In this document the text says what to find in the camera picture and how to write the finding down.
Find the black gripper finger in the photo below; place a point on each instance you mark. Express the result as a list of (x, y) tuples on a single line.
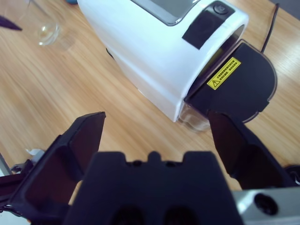
[(47, 168), (236, 145), (9, 23)]

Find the clear drinking glass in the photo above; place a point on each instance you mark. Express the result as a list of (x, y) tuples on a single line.
[(47, 32)]

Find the silver machine lever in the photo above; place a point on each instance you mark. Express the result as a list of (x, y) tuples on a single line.
[(164, 11)]

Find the white capsule coffee machine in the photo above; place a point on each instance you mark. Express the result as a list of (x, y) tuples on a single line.
[(145, 51)]

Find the white paper tag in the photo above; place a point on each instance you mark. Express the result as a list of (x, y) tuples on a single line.
[(35, 153)]

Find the black capsule holder with rods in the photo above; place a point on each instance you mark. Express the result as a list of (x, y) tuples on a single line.
[(294, 173)]

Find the yellow warning sticker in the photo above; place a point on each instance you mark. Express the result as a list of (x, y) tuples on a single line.
[(223, 73)]

